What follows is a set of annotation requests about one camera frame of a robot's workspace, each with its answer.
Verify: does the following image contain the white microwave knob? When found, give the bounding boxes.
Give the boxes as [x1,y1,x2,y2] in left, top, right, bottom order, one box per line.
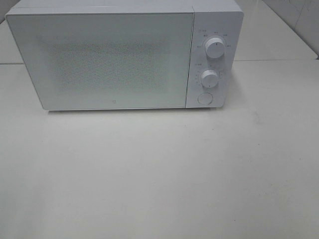
[200,70,219,88]
[204,36,225,59]

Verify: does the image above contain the white microwave oven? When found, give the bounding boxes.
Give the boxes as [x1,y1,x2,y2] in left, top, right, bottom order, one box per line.
[5,0,244,110]

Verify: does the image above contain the white microwave door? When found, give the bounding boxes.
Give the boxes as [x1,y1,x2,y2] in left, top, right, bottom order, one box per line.
[7,13,193,110]

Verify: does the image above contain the round white door button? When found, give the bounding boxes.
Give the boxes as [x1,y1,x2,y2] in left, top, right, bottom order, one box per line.
[197,93,213,105]

